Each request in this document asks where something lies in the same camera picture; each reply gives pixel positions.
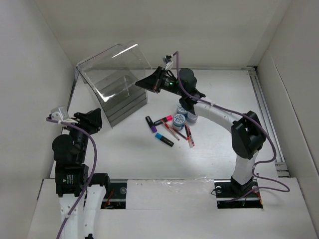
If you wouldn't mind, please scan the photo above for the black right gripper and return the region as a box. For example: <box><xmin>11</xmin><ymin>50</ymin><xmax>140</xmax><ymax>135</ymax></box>
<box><xmin>135</xmin><ymin>67</ymin><xmax>185</xmax><ymax>97</ymax></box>

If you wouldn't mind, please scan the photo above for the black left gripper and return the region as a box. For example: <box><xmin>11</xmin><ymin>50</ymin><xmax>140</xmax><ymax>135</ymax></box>
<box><xmin>64</xmin><ymin>107</ymin><xmax>101</xmax><ymax>161</ymax></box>

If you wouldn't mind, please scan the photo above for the clear plastic organizer box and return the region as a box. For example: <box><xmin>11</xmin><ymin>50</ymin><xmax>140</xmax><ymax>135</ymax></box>
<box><xmin>76</xmin><ymin>41</ymin><xmax>151</xmax><ymax>127</ymax></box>

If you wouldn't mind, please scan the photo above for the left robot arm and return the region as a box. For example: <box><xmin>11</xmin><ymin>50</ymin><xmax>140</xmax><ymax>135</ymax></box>
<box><xmin>46</xmin><ymin>107</ymin><xmax>111</xmax><ymax>239</ymax></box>

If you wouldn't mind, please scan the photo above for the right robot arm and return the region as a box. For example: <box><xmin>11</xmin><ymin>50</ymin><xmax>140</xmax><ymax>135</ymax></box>
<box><xmin>135</xmin><ymin>67</ymin><xmax>266</xmax><ymax>196</ymax></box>

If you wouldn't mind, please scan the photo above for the purple cap highlighter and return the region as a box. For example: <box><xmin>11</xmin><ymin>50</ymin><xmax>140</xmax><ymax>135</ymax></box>
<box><xmin>145</xmin><ymin>116</ymin><xmax>157</xmax><ymax>133</ymax></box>

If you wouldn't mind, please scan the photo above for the blue jar back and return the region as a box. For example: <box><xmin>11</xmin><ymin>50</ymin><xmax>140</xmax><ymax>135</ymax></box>
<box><xmin>176</xmin><ymin>103</ymin><xmax>188</xmax><ymax>117</ymax></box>

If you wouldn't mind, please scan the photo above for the blue jar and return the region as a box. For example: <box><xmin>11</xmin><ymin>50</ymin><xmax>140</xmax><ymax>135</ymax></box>
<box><xmin>176</xmin><ymin>103</ymin><xmax>188</xmax><ymax>117</ymax></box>
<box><xmin>172</xmin><ymin>114</ymin><xmax>186</xmax><ymax>130</ymax></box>

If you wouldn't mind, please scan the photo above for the pink cap highlighter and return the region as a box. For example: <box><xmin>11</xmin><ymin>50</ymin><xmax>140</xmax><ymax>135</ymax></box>
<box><xmin>154</xmin><ymin>115</ymin><xmax>172</xmax><ymax>126</ymax></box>

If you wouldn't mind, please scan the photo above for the blue jar front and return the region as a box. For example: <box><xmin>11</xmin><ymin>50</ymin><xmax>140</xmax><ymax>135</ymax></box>
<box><xmin>172</xmin><ymin>114</ymin><xmax>186</xmax><ymax>130</ymax></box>

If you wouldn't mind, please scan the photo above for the dark red gel pen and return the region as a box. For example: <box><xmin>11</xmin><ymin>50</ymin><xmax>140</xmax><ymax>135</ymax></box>
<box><xmin>173</xmin><ymin>128</ymin><xmax>187</xmax><ymax>140</ymax></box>

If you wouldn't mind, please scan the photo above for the blue cap highlighter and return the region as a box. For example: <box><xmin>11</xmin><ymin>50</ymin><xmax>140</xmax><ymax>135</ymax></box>
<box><xmin>155</xmin><ymin>133</ymin><xmax>174</xmax><ymax>147</ymax></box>

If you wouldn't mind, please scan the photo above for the red pen with clip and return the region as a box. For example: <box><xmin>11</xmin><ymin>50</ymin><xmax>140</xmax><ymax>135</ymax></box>
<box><xmin>184</xmin><ymin>124</ymin><xmax>193</xmax><ymax>148</ymax></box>

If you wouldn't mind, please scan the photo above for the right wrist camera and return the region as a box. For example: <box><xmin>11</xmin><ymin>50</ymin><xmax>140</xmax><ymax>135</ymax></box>
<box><xmin>162</xmin><ymin>55</ymin><xmax>173</xmax><ymax>71</ymax></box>

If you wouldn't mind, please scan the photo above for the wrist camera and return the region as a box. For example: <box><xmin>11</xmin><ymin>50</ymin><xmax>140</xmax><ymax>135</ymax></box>
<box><xmin>162</xmin><ymin>55</ymin><xmax>173</xmax><ymax>71</ymax></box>
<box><xmin>48</xmin><ymin>107</ymin><xmax>70</xmax><ymax>123</ymax></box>

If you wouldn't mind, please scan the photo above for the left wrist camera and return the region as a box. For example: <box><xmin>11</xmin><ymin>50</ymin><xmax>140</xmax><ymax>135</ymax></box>
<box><xmin>48</xmin><ymin>107</ymin><xmax>70</xmax><ymax>123</ymax></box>

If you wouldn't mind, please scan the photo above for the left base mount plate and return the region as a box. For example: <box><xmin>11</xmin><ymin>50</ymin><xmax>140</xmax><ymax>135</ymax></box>
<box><xmin>101</xmin><ymin>179</ymin><xmax>128</xmax><ymax>210</ymax></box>

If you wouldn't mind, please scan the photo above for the base mount plate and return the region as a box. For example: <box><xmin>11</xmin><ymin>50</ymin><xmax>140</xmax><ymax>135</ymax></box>
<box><xmin>101</xmin><ymin>179</ymin><xmax>128</xmax><ymax>210</ymax></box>
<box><xmin>211</xmin><ymin>179</ymin><xmax>263</xmax><ymax>209</ymax></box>

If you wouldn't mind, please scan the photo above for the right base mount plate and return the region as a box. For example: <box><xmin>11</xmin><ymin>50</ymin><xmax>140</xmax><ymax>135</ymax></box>
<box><xmin>211</xmin><ymin>179</ymin><xmax>263</xmax><ymax>209</ymax></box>

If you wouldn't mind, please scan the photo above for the aluminium rail right side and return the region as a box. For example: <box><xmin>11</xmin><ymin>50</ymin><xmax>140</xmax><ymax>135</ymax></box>
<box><xmin>247</xmin><ymin>67</ymin><xmax>290</xmax><ymax>178</ymax></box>

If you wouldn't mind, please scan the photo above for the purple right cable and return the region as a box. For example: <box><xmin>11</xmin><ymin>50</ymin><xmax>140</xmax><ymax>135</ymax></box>
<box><xmin>171</xmin><ymin>51</ymin><xmax>292</xmax><ymax>203</ymax></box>

